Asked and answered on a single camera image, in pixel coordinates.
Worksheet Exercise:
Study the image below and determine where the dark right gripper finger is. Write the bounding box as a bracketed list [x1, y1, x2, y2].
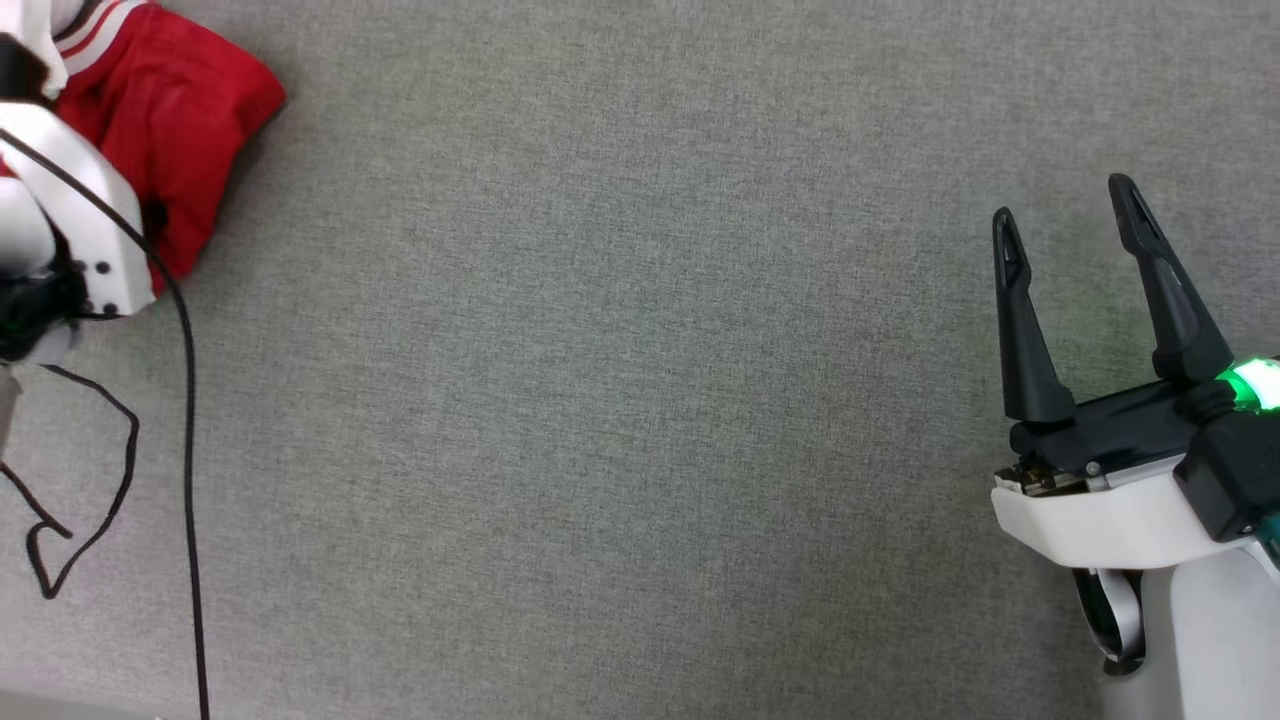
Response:
[1107, 173, 1236, 386]
[992, 207, 1077, 426]

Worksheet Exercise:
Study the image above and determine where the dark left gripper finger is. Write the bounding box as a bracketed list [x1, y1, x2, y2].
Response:
[0, 35, 51, 101]

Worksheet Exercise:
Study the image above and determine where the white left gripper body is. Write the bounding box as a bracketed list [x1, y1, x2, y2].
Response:
[0, 100, 158, 321]

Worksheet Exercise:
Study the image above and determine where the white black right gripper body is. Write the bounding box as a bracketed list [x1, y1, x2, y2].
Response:
[992, 358, 1280, 573]

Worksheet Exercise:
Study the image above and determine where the red basketball jersey white trim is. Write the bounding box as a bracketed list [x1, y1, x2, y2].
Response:
[0, 0, 288, 296]

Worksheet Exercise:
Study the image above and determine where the thin black cable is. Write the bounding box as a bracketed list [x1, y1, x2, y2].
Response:
[0, 128, 211, 720]
[0, 362, 141, 601]

